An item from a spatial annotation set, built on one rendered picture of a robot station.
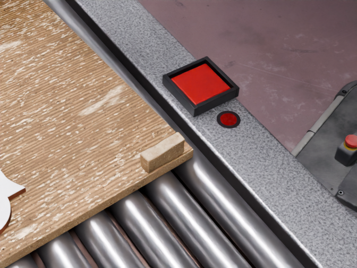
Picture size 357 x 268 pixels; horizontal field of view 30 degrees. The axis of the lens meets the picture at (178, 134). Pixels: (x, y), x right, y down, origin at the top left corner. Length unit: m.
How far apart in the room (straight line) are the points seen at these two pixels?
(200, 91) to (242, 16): 1.65
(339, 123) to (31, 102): 1.14
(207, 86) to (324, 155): 0.91
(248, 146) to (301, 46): 1.61
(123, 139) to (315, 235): 0.26
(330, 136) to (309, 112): 0.40
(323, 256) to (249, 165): 0.15
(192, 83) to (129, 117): 0.11
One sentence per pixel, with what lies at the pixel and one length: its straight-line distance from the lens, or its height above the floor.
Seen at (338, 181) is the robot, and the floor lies 0.24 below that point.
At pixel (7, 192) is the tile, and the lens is 0.78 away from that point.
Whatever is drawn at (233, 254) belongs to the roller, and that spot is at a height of 0.92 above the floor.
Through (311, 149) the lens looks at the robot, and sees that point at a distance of 1.79.
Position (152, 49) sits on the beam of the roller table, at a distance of 0.98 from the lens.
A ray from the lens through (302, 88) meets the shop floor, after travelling 2.29.
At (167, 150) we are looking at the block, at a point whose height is 0.96.
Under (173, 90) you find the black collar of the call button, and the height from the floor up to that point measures 0.93.
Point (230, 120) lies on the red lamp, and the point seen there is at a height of 0.92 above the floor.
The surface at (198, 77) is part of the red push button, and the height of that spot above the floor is 0.93.
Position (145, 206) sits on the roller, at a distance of 0.79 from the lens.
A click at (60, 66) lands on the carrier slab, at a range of 0.93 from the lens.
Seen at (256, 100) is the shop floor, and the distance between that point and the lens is 2.22.
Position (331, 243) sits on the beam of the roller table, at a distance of 0.79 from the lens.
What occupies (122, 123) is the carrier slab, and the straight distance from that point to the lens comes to 0.85.
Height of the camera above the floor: 1.56
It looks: 49 degrees down
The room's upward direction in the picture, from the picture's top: 4 degrees clockwise
